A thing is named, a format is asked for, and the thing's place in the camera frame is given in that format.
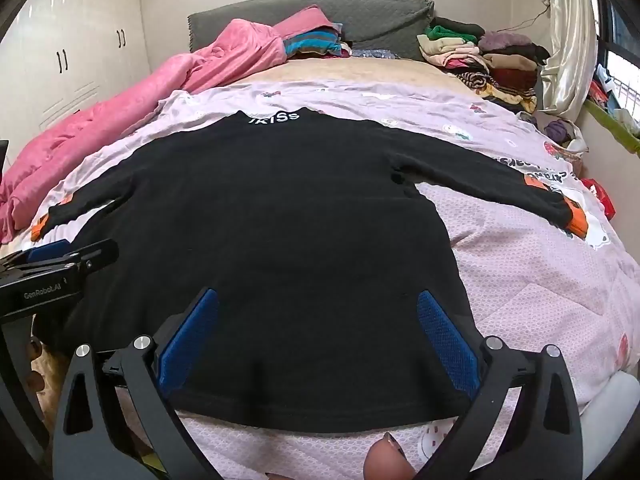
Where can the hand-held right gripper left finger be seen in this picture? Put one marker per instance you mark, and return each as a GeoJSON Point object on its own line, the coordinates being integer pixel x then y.
{"type": "Point", "coordinates": [192, 340]}

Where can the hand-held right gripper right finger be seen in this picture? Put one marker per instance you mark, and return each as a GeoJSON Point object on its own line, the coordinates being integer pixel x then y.
{"type": "Point", "coordinates": [445, 340]}

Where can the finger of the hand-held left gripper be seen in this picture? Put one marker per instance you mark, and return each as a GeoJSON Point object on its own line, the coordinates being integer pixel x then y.
{"type": "Point", "coordinates": [97, 252]}
{"type": "Point", "coordinates": [47, 251]}

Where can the black sweater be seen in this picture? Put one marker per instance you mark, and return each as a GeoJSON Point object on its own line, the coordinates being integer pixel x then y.
{"type": "Point", "coordinates": [290, 240]}

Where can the purple clothes bundle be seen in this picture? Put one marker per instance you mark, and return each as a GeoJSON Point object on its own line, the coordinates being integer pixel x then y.
{"type": "Point", "coordinates": [562, 132]}

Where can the pile of folded clothes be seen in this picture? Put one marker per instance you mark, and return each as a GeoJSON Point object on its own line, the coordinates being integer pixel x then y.
{"type": "Point", "coordinates": [480, 60]}

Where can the striped folded clothes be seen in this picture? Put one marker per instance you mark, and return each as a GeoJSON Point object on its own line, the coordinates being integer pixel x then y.
{"type": "Point", "coordinates": [312, 42]}

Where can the person's right hand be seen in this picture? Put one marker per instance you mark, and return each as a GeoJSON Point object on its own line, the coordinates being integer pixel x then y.
{"type": "Point", "coordinates": [387, 460]}

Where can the pink printed quilt cover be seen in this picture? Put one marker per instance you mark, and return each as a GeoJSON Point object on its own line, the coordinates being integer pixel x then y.
{"type": "Point", "coordinates": [510, 280]}

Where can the pink fleece blanket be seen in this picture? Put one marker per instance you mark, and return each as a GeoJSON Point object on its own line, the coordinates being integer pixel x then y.
{"type": "Point", "coordinates": [125, 105]}

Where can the white wardrobe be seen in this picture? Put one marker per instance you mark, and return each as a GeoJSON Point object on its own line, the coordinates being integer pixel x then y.
{"type": "Point", "coordinates": [75, 45]}

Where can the red cloth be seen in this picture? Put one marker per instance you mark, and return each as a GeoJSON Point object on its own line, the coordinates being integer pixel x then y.
{"type": "Point", "coordinates": [600, 197]}

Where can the green windowsill cover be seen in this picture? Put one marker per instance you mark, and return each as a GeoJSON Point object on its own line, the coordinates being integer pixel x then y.
{"type": "Point", "coordinates": [612, 127]}

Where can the beige bed sheet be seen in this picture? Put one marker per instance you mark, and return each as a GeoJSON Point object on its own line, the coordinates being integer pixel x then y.
{"type": "Point", "coordinates": [325, 72]}

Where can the blue floral pillow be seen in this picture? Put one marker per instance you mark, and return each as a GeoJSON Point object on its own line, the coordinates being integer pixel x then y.
{"type": "Point", "coordinates": [375, 53]}

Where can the heap of mixed laundry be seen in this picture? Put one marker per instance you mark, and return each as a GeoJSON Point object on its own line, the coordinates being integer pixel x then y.
{"type": "Point", "coordinates": [607, 87]}

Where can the cream satin curtain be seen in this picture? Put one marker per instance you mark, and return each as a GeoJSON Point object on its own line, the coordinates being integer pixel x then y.
{"type": "Point", "coordinates": [567, 35]}

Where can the grey quilted headboard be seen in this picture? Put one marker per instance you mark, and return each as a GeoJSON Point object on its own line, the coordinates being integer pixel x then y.
{"type": "Point", "coordinates": [380, 15]}

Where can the barred window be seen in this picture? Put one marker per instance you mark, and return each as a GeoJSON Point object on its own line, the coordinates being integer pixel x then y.
{"type": "Point", "coordinates": [622, 45]}

